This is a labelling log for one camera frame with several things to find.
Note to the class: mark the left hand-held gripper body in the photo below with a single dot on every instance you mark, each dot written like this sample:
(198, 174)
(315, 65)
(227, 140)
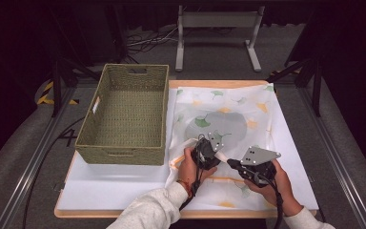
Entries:
(205, 154)

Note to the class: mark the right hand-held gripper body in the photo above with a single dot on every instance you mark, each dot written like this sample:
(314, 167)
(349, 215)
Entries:
(257, 159)

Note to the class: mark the white leaf-print laundry bag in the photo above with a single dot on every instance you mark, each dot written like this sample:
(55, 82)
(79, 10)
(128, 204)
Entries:
(228, 98)

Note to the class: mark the green woven basket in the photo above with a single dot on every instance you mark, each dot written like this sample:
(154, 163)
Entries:
(124, 117)

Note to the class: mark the person's left hand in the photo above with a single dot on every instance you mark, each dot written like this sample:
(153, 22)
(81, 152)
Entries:
(187, 170)

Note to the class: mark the person's right hand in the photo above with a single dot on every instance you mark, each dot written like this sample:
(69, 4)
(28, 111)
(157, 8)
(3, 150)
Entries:
(282, 191)

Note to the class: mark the black stand leg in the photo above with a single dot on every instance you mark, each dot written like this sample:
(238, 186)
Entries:
(316, 86)
(56, 86)

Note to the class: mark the grey metal stand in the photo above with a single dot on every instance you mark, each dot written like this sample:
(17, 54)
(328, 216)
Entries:
(219, 19)

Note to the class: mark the yellow and black floor tape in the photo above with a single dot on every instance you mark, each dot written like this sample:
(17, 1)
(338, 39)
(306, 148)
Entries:
(46, 97)

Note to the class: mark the aluminium floor rail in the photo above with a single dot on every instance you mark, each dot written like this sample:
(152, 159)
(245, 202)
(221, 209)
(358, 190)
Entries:
(340, 165)
(28, 173)

